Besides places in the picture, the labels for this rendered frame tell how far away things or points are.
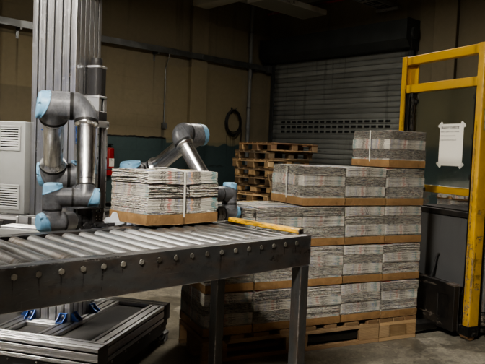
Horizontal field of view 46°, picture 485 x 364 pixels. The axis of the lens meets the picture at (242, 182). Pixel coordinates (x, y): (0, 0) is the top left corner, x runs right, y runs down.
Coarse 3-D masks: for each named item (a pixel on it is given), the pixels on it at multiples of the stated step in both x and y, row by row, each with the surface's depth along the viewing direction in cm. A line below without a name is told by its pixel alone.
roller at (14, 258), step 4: (0, 248) 174; (0, 252) 169; (4, 252) 168; (8, 252) 168; (0, 256) 167; (4, 256) 165; (8, 256) 164; (12, 256) 163; (16, 256) 162; (20, 256) 163; (4, 260) 164; (8, 260) 162; (12, 260) 161; (16, 260) 160; (20, 260) 159; (24, 260) 158; (28, 260) 158
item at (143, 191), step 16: (112, 176) 248; (128, 176) 238; (144, 176) 230; (160, 176) 233; (176, 176) 238; (112, 192) 249; (128, 192) 239; (144, 192) 231; (160, 192) 233; (176, 192) 239; (112, 208) 249; (128, 208) 240; (144, 208) 231; (160, 208) 234; (176, 208) 240
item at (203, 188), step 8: (192, 176) 243; (200, 176) 246; (208, 176) 250; (216, 176) 253; (192, 184) 244; (200, 184) 247; (208, 184) 250; (216, 184) 253; (192, 192) 244; (200, 192) 247; (208, 192) 251; (216, 192) 253; (192, 200) 245; (200, 200) 249; (208, 200) 251; (216, 200) 254; (192, 208) 245; (200, 208) 248; (208, 208) 251
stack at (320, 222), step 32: (288, 224) 317; (320, 224) 326; (352, 224) 336; (320, 256) 326; (352, 256) 337; (192, 288) 316; (288, 288) 320; (320, 288) 329; (352, 288) 338; (224, 320) 304; (256, 320) 312; (288, 320) 321; (192, 352) 312; (224, 352) 305; (256, 352) 314
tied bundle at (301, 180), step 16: (272, 176) 352; (288, 176) 336; (304, 176) 319; (320, 176) 325; (336, 176) 328; (272, 192) 351; (288, 192) 335; (304, 192) 319; (320, 192) 324; (336, 192) 329
